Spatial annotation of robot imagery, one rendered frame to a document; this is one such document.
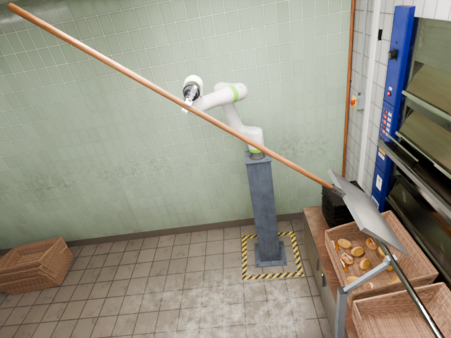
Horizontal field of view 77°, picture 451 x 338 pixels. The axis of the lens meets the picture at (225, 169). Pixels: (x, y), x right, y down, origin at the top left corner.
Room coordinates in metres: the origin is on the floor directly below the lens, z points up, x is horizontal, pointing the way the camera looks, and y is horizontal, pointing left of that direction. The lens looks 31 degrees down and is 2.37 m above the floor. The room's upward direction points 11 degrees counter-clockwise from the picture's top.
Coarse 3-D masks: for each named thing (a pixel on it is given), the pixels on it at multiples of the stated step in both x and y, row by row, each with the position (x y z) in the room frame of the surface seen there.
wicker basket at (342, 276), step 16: (352, 224) 1.50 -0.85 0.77; (400, 224) 1.34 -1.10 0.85; (336, 240) 1.51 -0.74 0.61; (352, 240) 1.50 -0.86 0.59; (400, 240) 1.28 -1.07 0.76; (336, 256) 1.27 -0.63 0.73; (352, 256) 1.36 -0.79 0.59; (400, 256) 1.21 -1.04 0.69; (416, 256) 1.11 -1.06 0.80; (336, 272) 1.25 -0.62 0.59; (352, 272) 1.23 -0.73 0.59; (384, 272) 1.18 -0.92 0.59; (416, 272) 1.05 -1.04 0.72; (432, 272) 0.96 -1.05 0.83; (384, 288) 0.97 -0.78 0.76; (400, 288) 0.96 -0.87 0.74
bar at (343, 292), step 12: (384, 252) 0.91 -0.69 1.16; (384, 264) 0.87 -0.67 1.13; (396, 264) 0.82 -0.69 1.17; (372, 276) 0.86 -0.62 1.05; (348, 288) 0.88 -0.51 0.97; (408, 288) 0.70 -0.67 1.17; (420, 300) 0.64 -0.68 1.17; (336, 312) 0.90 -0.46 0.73; (420, 312) 0.60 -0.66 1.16; (336, 324) 0.89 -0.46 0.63; (432, 324) 0.54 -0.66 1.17; (336, 336) 0.88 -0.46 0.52
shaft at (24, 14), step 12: (24, 12) 1.37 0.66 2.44; (36, 24) 1.36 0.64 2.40; (48, 24) 1.36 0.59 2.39; (60, 36) 1.35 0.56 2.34; (84, 48) 1.34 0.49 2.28; (108, 60) 1.34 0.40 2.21; (132, 72) 1.33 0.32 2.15; (144, 84) 1.32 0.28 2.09; (168, 96) 1.31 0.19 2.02; (192, 108) 1.30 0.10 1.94; (216, 120) 1.30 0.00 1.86; (228, 132) 1.29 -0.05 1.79; (252, 144) 1.27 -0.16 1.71; (276, 156) 1.26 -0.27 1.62; (300, 168) 1.25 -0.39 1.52; (324, 180) 1.25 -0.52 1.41
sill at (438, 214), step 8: (400, 168) 1.52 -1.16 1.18; (400, 176) 1.46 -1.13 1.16; (408, 176) 1.42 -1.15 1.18; (408, 184) 1.36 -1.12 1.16; (416, 184) 1.33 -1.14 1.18; (416, 192) 1.27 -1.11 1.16; (424, 192) 1.24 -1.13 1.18; (424, 200) 1.19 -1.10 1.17; (432, 208) 1.12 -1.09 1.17; (440, 216) 1.05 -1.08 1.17; (448, 224) 0.99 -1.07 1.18
